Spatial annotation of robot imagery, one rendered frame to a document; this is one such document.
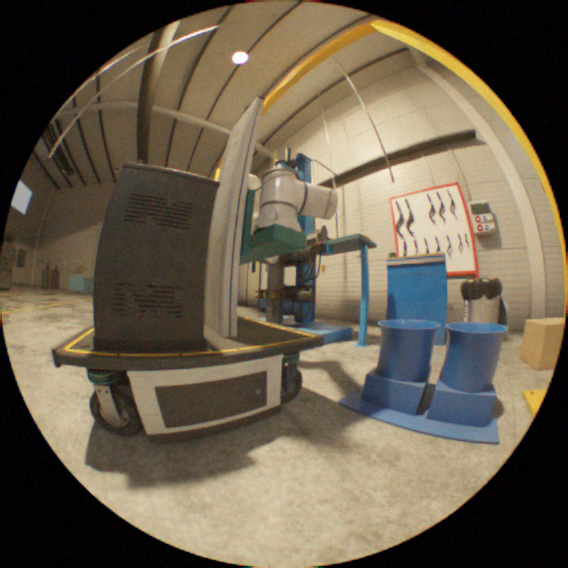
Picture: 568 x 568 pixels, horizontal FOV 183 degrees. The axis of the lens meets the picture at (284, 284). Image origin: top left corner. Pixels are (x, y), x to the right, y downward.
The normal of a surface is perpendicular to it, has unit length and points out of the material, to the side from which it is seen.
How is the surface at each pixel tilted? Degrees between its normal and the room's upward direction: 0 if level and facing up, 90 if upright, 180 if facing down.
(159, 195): 90
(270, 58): 173
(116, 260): 90
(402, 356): 90
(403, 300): 90
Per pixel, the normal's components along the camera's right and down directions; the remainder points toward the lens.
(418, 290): -0.80, -0.07
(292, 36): -0.13, 0.98
